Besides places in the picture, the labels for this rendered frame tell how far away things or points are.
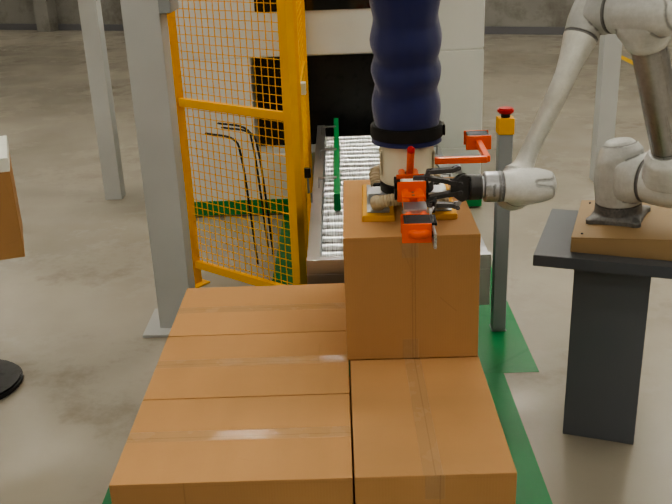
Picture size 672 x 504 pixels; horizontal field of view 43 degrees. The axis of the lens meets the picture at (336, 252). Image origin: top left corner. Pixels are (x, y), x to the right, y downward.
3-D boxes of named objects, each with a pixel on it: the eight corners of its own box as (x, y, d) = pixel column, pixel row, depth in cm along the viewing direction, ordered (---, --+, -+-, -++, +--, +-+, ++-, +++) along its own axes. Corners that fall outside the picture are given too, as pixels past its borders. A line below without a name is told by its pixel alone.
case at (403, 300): (347, 283, 318) (343, 180, 304) (454, 280, 317) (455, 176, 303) (347, 360, 262) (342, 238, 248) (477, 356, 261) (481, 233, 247)
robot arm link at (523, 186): (506, 202, 242) (498, 208, 255) (561, 201, 241) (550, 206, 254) (504, 164, 242) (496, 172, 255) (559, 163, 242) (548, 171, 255)
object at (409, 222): (400, 232, 220) (400, 213, 219) (429, 231, 220) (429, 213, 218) (402, 243, 213) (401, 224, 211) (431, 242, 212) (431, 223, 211)
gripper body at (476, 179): (484, 176, 242) (452, 176, 242) (483, 204, 245) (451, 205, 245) (480, 169, 249) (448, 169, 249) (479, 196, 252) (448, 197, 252)
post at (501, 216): (489, 325, 403) (496, 115, 366) (503, 324, 403) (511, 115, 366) (491, 331, 396) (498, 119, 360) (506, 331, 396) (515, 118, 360)
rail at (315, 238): (318, 154, 549) (316, 125, 542) (326, 154, 549) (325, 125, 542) (307, 306, 333) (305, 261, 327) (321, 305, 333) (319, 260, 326)
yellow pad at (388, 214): (362, 189, 293) (361, 175, 291) (391, 188, 292) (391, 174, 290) (362, 222, 261) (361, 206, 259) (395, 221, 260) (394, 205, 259)
